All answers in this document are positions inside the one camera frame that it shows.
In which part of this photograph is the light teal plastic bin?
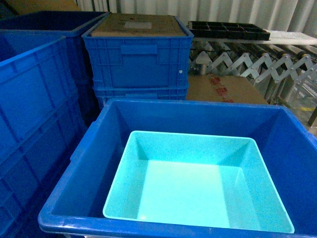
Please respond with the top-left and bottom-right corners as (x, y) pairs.
(103, 131), (295, 234)

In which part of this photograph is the lower blue crate under stack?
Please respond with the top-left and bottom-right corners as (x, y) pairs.
(94, 83), (189, 109)

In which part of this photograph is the blue crate stack left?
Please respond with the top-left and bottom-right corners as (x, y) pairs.
(0, 33), (86, 238)

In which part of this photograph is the cardboard box red print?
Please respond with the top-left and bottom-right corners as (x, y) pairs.
(186, 74), (267, 105)

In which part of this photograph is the blue crate with cardboard lid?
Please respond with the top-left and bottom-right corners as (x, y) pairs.
(82, 13), (193, 91)

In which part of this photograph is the black compartment tray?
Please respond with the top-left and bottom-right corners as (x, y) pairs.
(188, 21), (270, 41)

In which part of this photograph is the large blue plastic tub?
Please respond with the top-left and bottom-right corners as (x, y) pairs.
(38, 99), (317, 238)

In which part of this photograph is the extendable roller conveyor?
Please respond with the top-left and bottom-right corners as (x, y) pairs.
(189, 31), (317, 127)

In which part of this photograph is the blue crate back left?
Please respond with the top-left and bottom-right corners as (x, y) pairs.
(0, 10), (109, 82)

